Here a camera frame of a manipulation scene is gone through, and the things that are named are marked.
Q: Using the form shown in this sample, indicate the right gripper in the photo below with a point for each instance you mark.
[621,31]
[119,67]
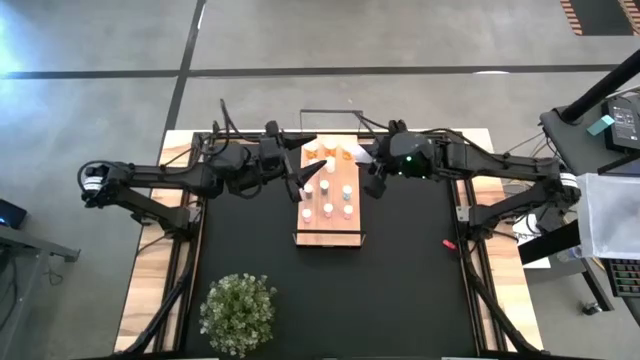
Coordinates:
[410,155]

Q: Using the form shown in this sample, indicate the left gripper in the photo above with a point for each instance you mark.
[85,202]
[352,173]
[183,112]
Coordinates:
[274,157]

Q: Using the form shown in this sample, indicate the small white plastic bottle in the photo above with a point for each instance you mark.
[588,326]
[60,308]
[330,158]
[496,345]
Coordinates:
[314,161]

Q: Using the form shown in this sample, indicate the teal vial white cap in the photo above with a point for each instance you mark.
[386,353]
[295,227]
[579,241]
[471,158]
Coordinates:
[346,191]

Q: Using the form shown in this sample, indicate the purple vial white cap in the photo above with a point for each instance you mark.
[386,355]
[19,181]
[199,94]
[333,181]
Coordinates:
[324,186]

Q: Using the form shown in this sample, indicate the pink vial white cap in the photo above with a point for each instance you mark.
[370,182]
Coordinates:
[327,209]

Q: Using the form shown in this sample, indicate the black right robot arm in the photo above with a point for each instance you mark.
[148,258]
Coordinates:
[500,162]

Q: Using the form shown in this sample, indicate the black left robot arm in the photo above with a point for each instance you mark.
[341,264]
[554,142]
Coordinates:
[160,175]

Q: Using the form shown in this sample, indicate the wooden tray board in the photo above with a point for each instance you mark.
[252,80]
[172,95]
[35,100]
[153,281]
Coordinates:
[337,225]

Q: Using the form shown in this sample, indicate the small red clip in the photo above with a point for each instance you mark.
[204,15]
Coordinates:
[448,244]

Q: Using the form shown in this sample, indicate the white paper sheet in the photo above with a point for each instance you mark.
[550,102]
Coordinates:
[522,232]

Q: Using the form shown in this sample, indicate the green potted plant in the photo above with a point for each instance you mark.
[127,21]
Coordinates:
[237,312]

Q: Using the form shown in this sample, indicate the black power brick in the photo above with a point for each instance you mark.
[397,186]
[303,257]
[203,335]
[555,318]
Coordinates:
[552,219]

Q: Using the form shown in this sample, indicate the dark grey side desk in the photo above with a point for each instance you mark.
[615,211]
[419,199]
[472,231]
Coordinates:
[582,142]

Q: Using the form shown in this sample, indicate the small teal block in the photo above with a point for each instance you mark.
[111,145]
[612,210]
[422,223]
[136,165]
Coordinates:
[600,125]

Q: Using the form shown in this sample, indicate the translucent plastic box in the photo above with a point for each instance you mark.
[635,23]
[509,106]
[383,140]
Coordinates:
[610,215]

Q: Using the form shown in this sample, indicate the black pole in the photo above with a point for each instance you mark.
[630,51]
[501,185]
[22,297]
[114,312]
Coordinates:
[600,90]

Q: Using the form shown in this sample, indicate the black caster wheel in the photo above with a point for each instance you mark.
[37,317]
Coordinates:
[591,307]

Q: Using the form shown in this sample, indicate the black device with white label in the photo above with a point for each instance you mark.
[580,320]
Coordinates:
[625,125]

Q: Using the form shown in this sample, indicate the backlit keyboard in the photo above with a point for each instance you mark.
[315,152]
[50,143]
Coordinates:
[625,277]

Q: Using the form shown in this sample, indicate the black floor mat striped edge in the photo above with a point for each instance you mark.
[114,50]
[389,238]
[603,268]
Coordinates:
[600,17]

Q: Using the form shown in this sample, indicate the grey metal desk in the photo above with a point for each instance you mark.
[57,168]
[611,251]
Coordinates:
[30,245]

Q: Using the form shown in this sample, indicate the dark screen with blue glow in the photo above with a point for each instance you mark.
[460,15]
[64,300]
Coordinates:
[10,215]

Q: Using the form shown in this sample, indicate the black metal table frame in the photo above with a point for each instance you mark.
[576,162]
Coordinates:
[492,310]

